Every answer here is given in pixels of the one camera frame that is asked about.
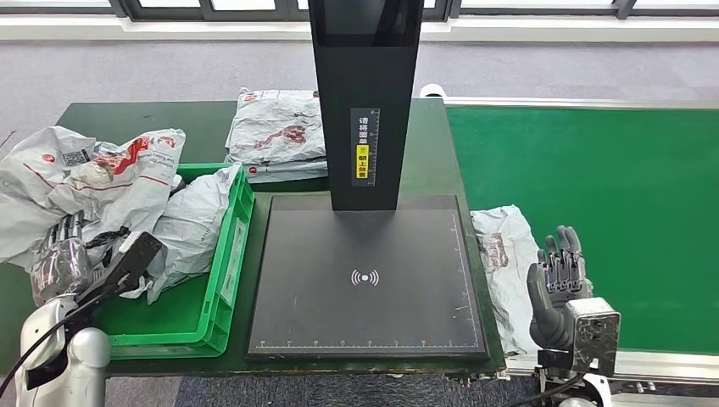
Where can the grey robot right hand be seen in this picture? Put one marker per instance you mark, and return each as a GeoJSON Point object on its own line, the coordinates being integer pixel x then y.
{"type": "Point", "coordinates": [553, 303]}

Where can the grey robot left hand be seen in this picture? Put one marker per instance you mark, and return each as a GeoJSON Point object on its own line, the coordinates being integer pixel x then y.
{"type": "Point", "coordinates": [62, 269]}

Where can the parcel small dark print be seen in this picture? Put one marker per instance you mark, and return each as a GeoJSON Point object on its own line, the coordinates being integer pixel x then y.
{"type": "Point", "coordinates": [505, 269]}

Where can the parcel large red print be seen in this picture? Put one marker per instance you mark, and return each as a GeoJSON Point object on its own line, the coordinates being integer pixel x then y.
{"type": "Point", "coordinates": [112, 180]}

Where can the grey poly parcel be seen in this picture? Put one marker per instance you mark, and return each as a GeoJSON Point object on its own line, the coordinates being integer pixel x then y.
{"type": "Point", "coordinates": [191, 230]}

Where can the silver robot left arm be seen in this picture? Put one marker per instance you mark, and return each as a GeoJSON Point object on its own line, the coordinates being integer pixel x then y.
{"type": "Point", "coordinates": [73, 359]}

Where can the green conveyor belt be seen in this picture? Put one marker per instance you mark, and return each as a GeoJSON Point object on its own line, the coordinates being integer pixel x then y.
{"type": "Point", "coordinates": [618, 180]}

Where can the black inbound scanner machine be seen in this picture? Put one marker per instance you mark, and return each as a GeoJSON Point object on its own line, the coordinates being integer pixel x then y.
{"type": "Point", "coordinates": [365, 253]}

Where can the white conveyor roller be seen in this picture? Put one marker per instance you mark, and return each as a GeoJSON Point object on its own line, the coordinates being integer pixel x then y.
{"type": "Point", "coordinates": [431, 91]}

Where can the grey parcel with red print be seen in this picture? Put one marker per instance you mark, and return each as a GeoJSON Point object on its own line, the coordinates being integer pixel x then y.
{"type": "Point", "coordinates": [275, 126]}

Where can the black machine display screen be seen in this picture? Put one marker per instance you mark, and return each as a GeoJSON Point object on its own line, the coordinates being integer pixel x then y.
{"type": "Point", "coordinates": [365, 22]}

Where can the green plastic crate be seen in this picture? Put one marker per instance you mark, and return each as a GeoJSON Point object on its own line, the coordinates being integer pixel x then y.
{"type": "Point", "coordinates": [185, 314]}

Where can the dark green table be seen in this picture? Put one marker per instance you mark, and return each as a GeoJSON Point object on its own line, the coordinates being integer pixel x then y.
{"type": "Point", "coordinates": [421, 146]}

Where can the white window sill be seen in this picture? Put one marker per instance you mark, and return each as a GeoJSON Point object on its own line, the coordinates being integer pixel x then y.
{"type": "Point", "coordinates": [168, 28]}

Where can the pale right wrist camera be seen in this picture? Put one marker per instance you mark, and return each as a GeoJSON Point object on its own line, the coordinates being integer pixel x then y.
{"type": "Point", "coordinates": [595, 337]}

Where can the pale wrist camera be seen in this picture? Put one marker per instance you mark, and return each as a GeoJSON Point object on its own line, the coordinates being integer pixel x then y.
{"type": "Point", "coordinates": [595, 337]}
{"type": "Point", "coordinates": [130, 241]}

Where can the black right camera bracket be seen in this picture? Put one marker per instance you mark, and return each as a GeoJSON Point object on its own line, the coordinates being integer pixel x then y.
{"type": "Point", "coordinates": [553, 359]}

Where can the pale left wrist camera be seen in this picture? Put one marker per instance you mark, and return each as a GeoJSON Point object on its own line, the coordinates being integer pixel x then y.
{"type": "Point", "coordinates": [130, 241]}

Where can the aluminium conveyor frame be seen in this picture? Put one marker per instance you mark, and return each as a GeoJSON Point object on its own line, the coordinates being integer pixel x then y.
{"type": "Point", "coordinates": [663, 365]}

